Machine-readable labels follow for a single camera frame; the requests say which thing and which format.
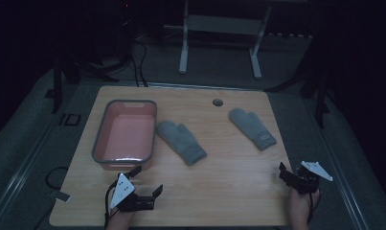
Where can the black tripod stand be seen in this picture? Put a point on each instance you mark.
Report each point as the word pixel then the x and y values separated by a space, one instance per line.
pixel 320 96
pixel 58 80

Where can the person's left hand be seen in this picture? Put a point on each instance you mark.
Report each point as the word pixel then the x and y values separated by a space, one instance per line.
pixel 122 214

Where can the white metal stand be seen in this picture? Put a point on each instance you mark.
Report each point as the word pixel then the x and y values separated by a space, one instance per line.
pixel 221 24

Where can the pink plastic basin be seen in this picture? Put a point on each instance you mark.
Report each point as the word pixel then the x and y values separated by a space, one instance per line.
pixel 128 134

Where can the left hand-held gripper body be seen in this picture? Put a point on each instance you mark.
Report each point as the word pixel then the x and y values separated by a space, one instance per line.
pixel 123 189

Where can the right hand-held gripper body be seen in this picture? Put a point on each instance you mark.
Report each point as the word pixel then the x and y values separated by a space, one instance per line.
pixel 308 179

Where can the person's right hand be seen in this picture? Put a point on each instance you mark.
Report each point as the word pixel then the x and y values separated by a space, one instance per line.
pixel 300 201

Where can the grey mitten with label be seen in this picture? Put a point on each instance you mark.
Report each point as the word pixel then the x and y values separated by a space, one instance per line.
pixel 253 127

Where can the plain grey mitten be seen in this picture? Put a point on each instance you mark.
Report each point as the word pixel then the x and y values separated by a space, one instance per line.
pixel 181 142

